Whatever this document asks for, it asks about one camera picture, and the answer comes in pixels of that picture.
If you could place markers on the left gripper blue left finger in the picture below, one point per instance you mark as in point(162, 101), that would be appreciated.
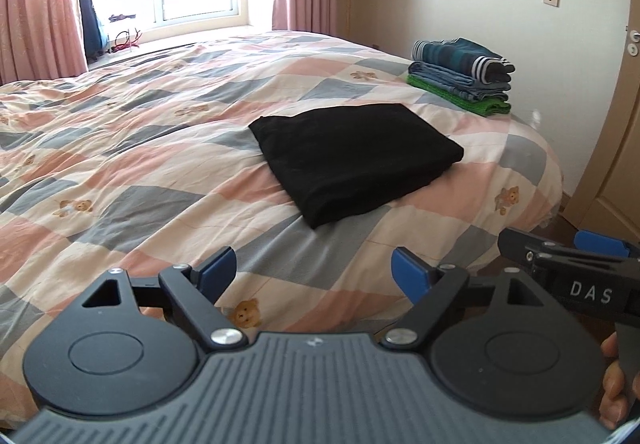
point(215, 274)

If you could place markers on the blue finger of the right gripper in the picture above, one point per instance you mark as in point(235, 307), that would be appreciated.
point(604, 245)
point(526, 249)

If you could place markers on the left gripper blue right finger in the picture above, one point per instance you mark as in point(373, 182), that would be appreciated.
point(413, 276)

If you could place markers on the black pants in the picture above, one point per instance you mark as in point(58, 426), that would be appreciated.
point(349, 160)

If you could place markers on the person's right hand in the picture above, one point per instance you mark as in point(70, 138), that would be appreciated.
point(614, 406)

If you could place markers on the wooden door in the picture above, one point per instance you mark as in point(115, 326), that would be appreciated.
point(607, 196)

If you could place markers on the checkered pink grey quilt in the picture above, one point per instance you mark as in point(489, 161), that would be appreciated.
point(150, 162)

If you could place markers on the green folded garment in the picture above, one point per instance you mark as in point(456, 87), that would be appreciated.
point(486, 107)

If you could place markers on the striped blue folded garment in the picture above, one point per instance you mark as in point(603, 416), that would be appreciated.
point(465, 57)

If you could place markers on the dark blue item at window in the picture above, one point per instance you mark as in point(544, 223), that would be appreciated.
point(95, 40)

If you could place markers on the pink curtain near headboard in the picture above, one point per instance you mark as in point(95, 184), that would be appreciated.
point(41, 39)

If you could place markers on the wooden coat stand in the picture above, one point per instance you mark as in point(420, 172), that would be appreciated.
point(343, 18)

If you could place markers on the silver door handle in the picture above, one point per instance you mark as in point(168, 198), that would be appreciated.
point(634, 43)

